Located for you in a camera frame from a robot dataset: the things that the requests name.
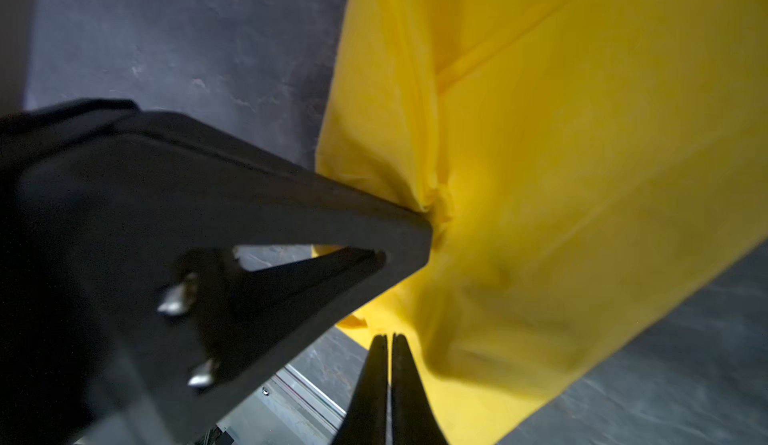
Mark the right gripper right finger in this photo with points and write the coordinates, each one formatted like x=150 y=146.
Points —
x=413 y=421

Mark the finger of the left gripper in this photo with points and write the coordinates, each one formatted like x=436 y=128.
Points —
x=155 y=270

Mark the yellow paper napkin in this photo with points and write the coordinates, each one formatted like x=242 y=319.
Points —
x=586 y=165

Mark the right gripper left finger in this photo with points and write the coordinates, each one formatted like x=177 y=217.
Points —
x=365 y=420

